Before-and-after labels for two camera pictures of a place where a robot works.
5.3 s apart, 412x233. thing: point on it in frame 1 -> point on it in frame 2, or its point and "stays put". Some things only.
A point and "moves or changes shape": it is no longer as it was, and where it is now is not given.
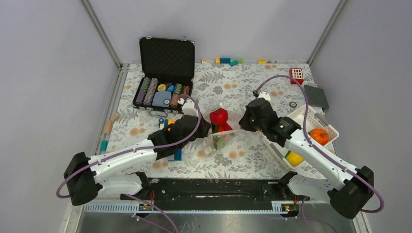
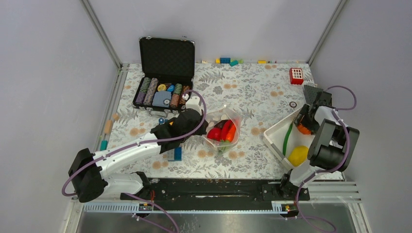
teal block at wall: x=233 y=63 stays put
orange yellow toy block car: x=164 y=123 stays put
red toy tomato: x=219 y=116 -> x=215 y=133
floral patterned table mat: x=231 y=87 stays put
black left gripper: x=204 y=129 stays put
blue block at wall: x=225 y=60 stays put
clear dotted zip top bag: x=228 y=144 moves or changes shape
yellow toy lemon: x=294 y=158 stays put
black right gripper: x=244 y=122 -> x=304 y=111
